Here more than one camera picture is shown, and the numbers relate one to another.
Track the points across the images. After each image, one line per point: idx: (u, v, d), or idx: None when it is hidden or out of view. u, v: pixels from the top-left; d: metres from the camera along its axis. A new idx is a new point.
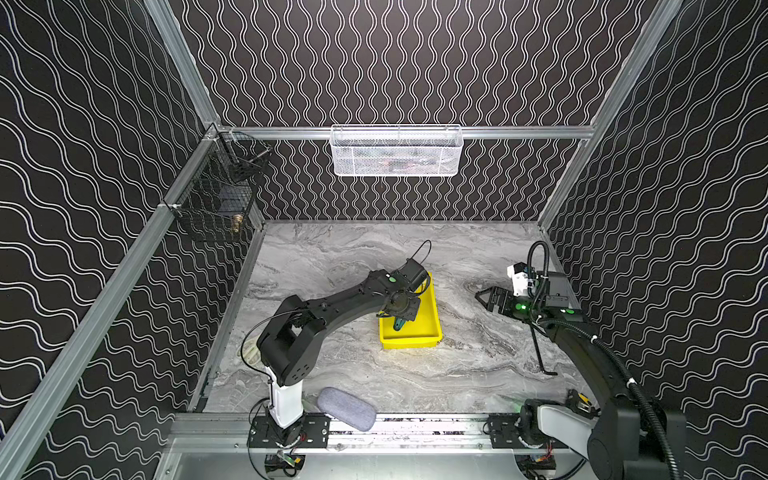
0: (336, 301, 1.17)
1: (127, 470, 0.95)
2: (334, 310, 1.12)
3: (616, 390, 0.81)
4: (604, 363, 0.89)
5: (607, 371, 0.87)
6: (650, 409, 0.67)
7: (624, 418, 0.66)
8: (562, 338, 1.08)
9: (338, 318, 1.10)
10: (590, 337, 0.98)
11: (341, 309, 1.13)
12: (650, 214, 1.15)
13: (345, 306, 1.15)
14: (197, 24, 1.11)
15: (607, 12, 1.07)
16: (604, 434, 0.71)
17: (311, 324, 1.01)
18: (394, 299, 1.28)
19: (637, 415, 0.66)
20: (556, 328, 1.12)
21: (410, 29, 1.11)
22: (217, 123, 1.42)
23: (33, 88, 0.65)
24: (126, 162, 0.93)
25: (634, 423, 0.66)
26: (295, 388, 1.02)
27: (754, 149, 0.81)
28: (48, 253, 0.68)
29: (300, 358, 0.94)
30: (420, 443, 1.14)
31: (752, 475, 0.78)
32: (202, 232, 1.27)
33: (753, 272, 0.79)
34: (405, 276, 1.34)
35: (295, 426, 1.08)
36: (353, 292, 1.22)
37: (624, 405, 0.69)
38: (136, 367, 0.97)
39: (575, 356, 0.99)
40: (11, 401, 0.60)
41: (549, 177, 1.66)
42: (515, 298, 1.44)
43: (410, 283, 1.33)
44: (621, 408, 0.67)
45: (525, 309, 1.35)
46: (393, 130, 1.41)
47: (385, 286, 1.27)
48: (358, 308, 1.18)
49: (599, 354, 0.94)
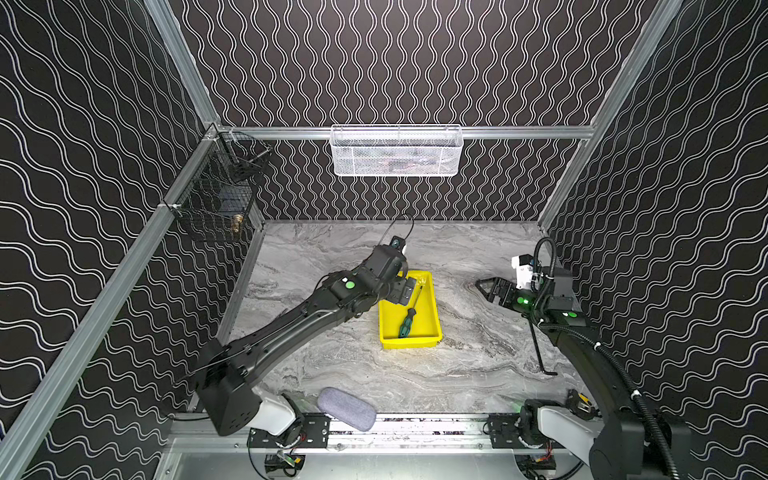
0: (266, 336, 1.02)
1: (127, 470, 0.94)
2: (263, 348, 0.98)
3: (619, 400, 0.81)
4: (608, 374, 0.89)
5: (611, 381, 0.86)
6: (653, 421, 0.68)
7: (627, 430, 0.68)
8: (564, 343, 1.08)
9: (269, 356, 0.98)
10: (594, 343, 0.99)
11: (275, 348, 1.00)
12: (650, 215, 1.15)
13: (276, 342, 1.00)
14: (197, 24, 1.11)
15: (607, 12, 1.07)
16: (607, 446, 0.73)
17: (227, 379, 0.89)
18: (355, 306, 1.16)
19: (640, 427, 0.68)
20: (558, 334, 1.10)
21: (410, 29, 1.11)
22: (217, 123, 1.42)
23: (33, 88, 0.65)
24: (126, 162, 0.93)
25: (639, 435, 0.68)
26: (267, 407, 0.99)
27: (754, 149, 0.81)
28: (48, 253, 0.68)
29: (224, 415, 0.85)
30: (420, 443, 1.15)
31: (752, 475, 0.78)
32: (202, 233, 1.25)
33: (753, 272, 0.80)
34: (368, 275, 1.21)
35: (295, 428, 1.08)
36: (293, 318, 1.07)
37: (627, 417, 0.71)
38: (136, 367, 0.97)
39: (579, 362, 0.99)
40: (11, 402, 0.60)
41: (549, 177, 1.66)
42: (516, 291, 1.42)
43: (373, 281, 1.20)
44: (625, 421, 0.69)
45: (527, 304, 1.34)
46: (393, 130, 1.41)
47: (339, 296, 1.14)
48: (302, 335, 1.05)
49: (602, 361, 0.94)
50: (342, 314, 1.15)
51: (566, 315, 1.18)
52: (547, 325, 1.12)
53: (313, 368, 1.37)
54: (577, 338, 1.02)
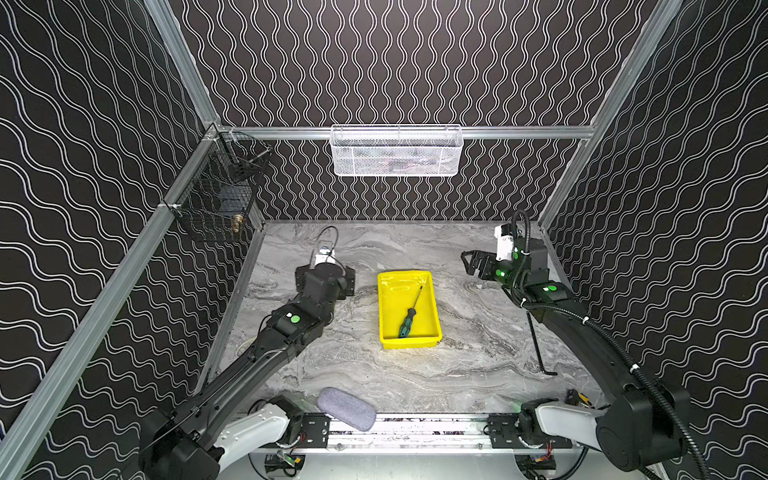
0: (212, 393, 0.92)
1: (127, 470, 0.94)
2: (213, 406, 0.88)
3: (620, 379, 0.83)
4: (603, 351, 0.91)
5: (608, 358, 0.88)
6: (657, 394, 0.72)
7: (638, 409, 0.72)
8: (550, 320, 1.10)
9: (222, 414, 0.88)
10: (582, 317, 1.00)
11: (226, 402, 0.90)
12: (650, 214, 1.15)
13: (226, 396, 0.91)
14: (197, 24, 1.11)
15: (607, 12, 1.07)
16: (611, 423, 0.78)
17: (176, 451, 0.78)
18: (304, 340, 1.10)
19: (647, 403, 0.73)
20: (543, 312, 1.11)
21: (410, 29, 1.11)
22: (217, 123, 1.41)
23: (34, 88, 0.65)
24: (126, 162, 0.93)
25: (646, 411, 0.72)
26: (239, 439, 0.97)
27: (754, 149, 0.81)
28: (48, 253, 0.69)
29: None
30: (420, 443, 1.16)
31: (752, 475, 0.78)
32: (202, 233, 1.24)
33: (753, 272, 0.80)
34: (308, 301, 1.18)
35: (295, 422, 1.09)
36: (242, 367, 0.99)
37: (633, 395, 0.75)
38: (136, 367, 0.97)
39: (571, 338, 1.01)
40: (11, 401, 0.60)
41: (549, 177, 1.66)
42: (497, 263, 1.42)
43: (313, 306, 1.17)
44: (633, 400, 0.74)
45: (505, 276, 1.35)
46: (393, 130, 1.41)
47: (286, 334, 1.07)
48: (252, 384, 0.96)
49: (593, 335, 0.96)
50: (293, 351, 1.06)
51: (547, 290, 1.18)
52: (532, 304, 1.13)
53: (313, 368, 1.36)
54: (564, 313, 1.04)
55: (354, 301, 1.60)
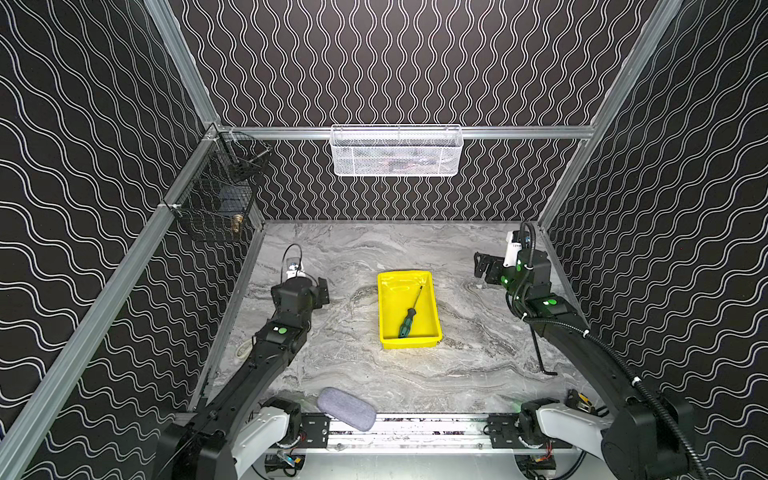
0: (225, 397, 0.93)
1: (127, 470, 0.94)
2: (230, 407, 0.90)
3: (622, 391, 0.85)
4: (604, 363, 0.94)
5: (610, 370, 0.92)
6: (660, 407, 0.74)
7: (640, 422, 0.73)
8: (551, 333, 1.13)
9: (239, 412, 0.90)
10: (583, 332, 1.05)
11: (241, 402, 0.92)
12: (650, 214, 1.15)
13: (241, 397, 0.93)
14: (197, 24, 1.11)
15: (606, 12, 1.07)
16: (617, 437, 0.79)
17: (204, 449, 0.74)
18: (295, 347, 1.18)
19: (651, 417, 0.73)
20: (545, 326, 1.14)
21: (410, 29, 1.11)
22: (218, 123, 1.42)
23: (34, 88, 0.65)
24: (126, 162, 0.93)
25: (650, 424, 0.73)
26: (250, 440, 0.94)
27: (754, 149, 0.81)
28: (48, 253, 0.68)
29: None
30: (420, 443, 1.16)
31: (752, 475, 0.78)
32: (202, 233, 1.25)
33: (753, 272, 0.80)
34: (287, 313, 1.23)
35: (295, 416, 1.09)
36: (244, 373, 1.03)
37: (636, 408, 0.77)
38: (136, 367, 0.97)
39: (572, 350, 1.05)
40: (11, 401, 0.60)
41: (549, 177, 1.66)
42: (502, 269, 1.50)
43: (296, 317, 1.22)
44: (635, 413, 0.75)
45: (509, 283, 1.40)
46: (393, 130, 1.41)
47: (278, 344, 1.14)
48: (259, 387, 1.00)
49: (594, 348, 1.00)
50: (287, 357, 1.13)
51: (547, 305, 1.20)
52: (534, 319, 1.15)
53: (313, 368, 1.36)
54: (566, 327, 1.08)
55: (354, 301, 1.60)
